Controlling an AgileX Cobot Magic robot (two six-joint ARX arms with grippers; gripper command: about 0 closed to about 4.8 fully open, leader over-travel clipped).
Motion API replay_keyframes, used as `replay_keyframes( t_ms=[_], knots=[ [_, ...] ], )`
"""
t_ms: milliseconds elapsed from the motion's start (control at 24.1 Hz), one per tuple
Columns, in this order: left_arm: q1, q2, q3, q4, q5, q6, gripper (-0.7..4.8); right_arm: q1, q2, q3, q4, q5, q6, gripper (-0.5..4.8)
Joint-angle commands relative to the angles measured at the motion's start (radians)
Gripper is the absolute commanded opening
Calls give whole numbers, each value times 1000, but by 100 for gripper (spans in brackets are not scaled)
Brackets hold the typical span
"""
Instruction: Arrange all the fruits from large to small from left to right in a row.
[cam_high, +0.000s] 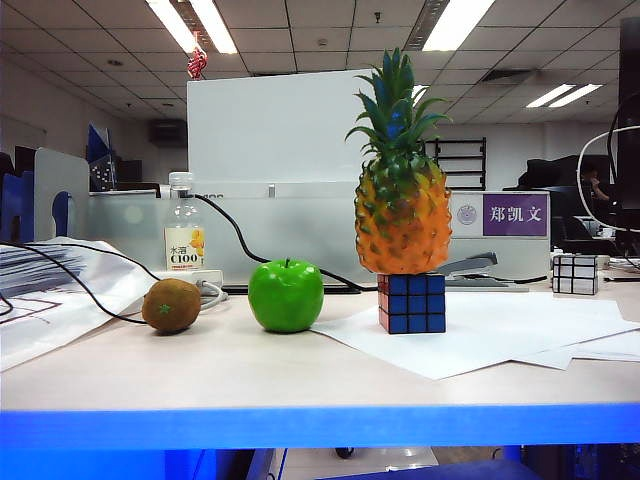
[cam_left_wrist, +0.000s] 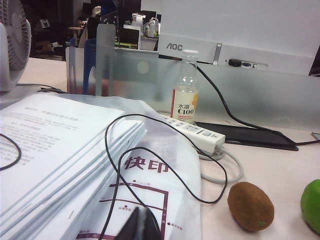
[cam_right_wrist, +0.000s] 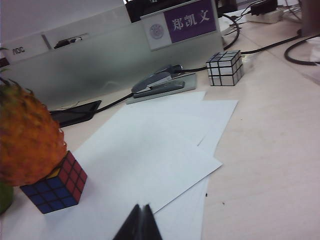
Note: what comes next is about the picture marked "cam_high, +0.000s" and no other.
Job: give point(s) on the clear C100 drink bottle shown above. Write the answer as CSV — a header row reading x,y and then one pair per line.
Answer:
x,y
185,220

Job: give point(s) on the green apple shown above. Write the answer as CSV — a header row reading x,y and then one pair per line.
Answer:
x,y
285,300

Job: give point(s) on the blue triangular flag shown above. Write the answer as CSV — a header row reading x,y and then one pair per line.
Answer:
x,y
97,140

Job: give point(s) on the white paper sheet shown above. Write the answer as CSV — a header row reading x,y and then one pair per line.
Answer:
x,y
475,340

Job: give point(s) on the dotted calibration board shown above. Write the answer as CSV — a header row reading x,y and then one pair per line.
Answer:
x,y
102,172

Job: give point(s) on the purple name plate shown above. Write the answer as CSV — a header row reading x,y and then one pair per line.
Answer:
x,y
515,215

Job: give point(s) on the white power adapter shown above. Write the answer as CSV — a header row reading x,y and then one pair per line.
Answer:
x,y
210,276

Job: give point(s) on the white paper sheets stack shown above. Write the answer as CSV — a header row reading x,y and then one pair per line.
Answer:
x,y
600,350

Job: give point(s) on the blue file holder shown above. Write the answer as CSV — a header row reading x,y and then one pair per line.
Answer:
x,y
10,200

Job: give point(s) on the colourful Rubik's cube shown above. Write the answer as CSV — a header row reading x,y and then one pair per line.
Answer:
x,y
415,305

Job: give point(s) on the ceiling air vent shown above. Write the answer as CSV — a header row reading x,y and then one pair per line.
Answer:
x,y
510,76

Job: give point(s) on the red hanging ornament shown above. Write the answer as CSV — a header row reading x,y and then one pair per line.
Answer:
x,y
197,62

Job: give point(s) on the brown kiwi fruit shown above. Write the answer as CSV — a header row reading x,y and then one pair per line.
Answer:
x,y
170,307

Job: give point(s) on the distant ceiling light pair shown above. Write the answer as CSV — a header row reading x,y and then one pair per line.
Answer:
x,y
562,95

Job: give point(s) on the white board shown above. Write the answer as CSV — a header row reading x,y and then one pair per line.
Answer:
x,y
275,130

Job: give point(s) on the silver mirror cube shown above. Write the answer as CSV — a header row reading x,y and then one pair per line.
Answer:
x,y
575,275

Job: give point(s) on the black office chair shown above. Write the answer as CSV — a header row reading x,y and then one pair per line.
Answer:
x,y
545,172
575,235

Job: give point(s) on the grey stapler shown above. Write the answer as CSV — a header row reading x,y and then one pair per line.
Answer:
x,y
470,265

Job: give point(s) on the black monitor post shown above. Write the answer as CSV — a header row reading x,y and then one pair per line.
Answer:
x,y
630,150

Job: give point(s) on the person in background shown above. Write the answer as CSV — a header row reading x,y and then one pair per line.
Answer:
x,y
592,175

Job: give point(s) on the black shelf rack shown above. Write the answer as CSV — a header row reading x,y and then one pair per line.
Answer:
x,y
483,165

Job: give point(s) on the black wall box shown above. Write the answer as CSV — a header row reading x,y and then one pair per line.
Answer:
x,y
170,132

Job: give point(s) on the wide ceiling light panel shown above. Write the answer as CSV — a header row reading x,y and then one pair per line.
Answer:
x,y
457,22

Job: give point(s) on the frosted glass desk partition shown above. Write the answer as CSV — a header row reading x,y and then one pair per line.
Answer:
x,y
300,225

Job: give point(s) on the plastic pineapple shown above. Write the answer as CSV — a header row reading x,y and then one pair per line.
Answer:
x,y
400,225

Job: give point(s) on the long ceiling light strip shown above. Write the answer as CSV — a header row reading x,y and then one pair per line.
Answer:
x,y
172,22
215,25

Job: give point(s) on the large printed drawing sheet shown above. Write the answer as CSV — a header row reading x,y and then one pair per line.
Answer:
x,y
50,325

